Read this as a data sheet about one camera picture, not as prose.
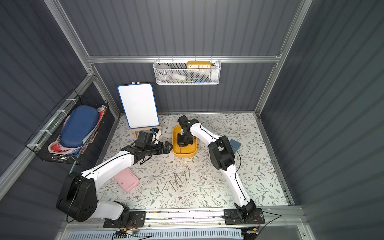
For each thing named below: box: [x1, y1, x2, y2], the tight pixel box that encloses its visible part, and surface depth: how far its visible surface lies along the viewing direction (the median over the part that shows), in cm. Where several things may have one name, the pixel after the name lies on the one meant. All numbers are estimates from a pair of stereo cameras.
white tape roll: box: [155, 64, 172, 81], surface depth 90 cm
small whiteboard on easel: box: [117, 81, 161, 139], surface depth 96 cm
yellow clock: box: [187, 60, 212, 69], surface depth 90 cm
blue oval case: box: [59, 104, 100, 148], surface depth 69 cm
